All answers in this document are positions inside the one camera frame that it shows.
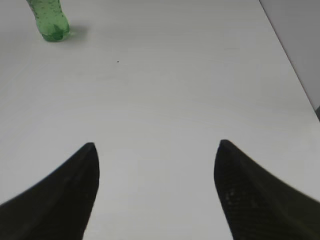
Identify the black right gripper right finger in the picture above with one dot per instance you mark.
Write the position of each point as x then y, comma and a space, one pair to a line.
259, 206

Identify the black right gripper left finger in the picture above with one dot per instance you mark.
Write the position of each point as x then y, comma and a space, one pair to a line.
59, 206

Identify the green soda bottle yellow cap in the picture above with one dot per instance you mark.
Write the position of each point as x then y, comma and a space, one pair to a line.
50, 19

